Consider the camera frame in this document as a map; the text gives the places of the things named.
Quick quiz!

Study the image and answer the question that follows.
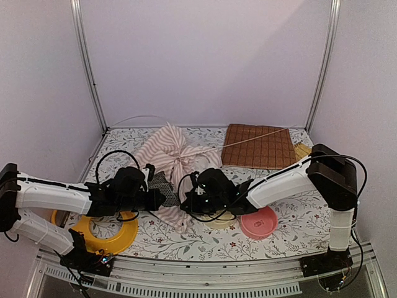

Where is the right aluminium frame post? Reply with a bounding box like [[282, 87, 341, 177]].
[[305, 0, 341, 133]]

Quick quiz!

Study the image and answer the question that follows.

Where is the brown woven mat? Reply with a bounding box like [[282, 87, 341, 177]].
[[221, 124, 296, 169]]

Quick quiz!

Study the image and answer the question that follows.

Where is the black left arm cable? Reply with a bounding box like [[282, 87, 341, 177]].
[[94, 150, 140, 187]]

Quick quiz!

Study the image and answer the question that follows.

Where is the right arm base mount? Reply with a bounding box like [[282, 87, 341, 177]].
[[300, 248, 353, 277]]

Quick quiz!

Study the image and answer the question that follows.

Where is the aluminium front rail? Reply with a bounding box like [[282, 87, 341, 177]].
[[27, 242, 389, 297]]

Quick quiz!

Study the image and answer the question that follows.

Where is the cream pet bowl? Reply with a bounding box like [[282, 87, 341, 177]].
[[202, 212, 237, 230]]

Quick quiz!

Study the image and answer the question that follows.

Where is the pink striped pet tent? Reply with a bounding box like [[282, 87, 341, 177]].
[[134, 123, 222, 233]]

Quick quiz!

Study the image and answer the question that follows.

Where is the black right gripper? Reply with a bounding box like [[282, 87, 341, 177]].
[[181, 190, 226, 215]]

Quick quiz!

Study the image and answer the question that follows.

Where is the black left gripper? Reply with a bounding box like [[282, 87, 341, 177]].
[[117, 188, 166, 212]]

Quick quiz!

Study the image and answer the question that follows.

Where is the aluminium frame post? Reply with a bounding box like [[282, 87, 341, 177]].
[[70, 0, 108, 134], [305, 0, 341, 133]]

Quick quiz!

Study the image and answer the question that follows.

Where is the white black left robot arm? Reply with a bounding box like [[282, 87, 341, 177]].
[[1, 163, 166, 269]]

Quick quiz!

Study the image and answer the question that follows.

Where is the yellow double bowl holder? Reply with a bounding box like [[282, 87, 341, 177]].
[[65, 214, 138, 255]]

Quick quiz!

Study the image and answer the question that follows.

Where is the left aluminium frame post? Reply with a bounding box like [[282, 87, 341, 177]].
[[70, 0, 108, 134]]

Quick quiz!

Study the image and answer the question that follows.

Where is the yellow bamboo mat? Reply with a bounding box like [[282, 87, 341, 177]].
[[293, 142, 311, 161]]

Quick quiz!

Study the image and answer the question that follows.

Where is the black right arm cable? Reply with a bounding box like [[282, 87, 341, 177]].
[[176, 155, 368, 291]]

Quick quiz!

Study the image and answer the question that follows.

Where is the pink pet bowl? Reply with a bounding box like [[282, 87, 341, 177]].
[[240, 207, 278, 240]]

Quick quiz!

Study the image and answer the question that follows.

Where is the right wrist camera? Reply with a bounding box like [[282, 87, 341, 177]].
[[189, 171, 200, 194]]

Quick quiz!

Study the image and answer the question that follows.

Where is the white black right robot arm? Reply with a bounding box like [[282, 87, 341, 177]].
[[180, 144, 363, 271]]

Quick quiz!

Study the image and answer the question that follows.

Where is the white tent pole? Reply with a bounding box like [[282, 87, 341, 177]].
[[107, 114, 291, 150]]

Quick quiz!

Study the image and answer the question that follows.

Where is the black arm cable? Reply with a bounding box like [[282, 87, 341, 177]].
[[94, 150, 140, 187], [176, 155, 368, 291]]

